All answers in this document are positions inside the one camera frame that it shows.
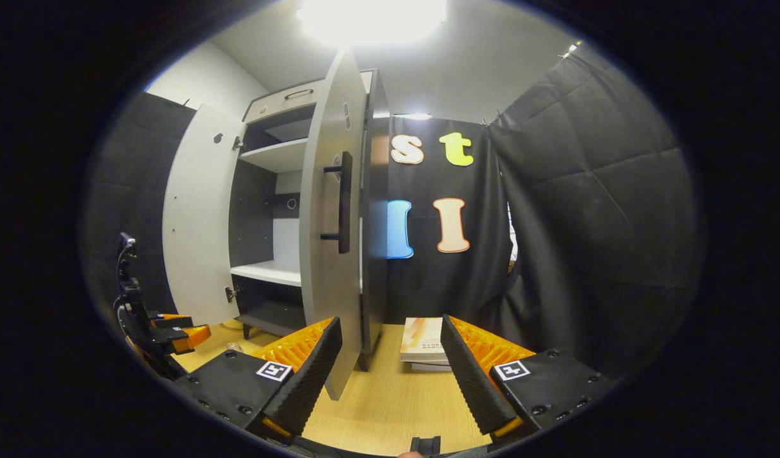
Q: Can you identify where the black backdrop cloth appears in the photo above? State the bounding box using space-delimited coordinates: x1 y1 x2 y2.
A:
387 116 515 326

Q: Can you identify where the white and grey cabinet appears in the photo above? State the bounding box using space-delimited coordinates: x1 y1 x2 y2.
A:
228 69 391 373

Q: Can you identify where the black door handle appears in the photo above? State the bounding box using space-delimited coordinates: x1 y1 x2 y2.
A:
320 151 353 254

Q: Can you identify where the white cabinet drawer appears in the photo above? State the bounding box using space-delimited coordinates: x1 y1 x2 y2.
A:
244 80 327 125

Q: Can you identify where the white cabinet door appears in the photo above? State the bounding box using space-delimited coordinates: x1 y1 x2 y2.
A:
162 103 246 326
299 48 368 401

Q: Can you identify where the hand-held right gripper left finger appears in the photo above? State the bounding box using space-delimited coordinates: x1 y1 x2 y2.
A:
174 316 344 446

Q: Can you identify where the black quilted curtain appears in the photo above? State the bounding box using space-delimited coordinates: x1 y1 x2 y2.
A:
489 43 706 379
83 92 197 319

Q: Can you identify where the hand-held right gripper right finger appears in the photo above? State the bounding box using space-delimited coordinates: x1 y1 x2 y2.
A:
440 314 620 446

